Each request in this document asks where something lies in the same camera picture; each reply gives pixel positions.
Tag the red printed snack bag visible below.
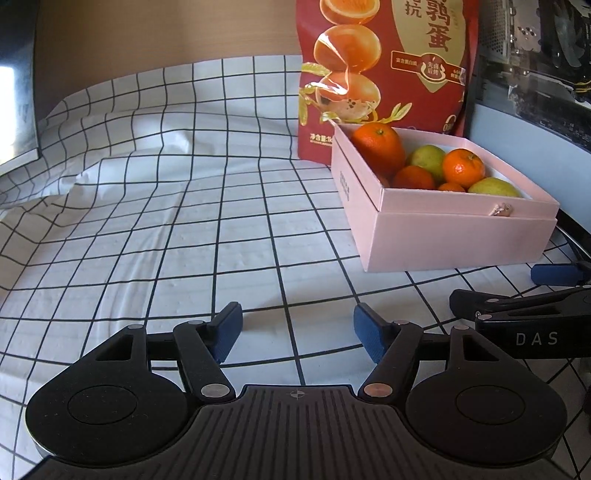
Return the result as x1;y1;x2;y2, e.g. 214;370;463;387
295;0;472;162

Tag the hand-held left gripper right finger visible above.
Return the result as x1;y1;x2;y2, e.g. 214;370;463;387
353;303;502;401

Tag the glass panel computer case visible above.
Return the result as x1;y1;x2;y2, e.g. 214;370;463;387
463;0;591;222

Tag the white black checked cloth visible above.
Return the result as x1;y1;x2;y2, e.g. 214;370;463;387
0;55;591;480

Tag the green pear front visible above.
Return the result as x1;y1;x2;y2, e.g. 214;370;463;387
467;177;525;198

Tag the computer monitor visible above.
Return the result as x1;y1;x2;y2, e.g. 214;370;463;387
0;0;40;164

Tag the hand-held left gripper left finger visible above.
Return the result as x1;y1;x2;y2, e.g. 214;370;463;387
95;302;243;400

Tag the black cable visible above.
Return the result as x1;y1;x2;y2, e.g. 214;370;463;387
555;224;591;260

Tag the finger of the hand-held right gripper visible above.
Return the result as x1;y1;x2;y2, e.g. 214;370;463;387
449;286;591;324
530;260;591;288

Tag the pink cardboard box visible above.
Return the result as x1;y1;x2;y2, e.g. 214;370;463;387
330;122;561;273

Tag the large orange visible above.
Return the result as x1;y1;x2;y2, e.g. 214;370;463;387
349;122;407;177

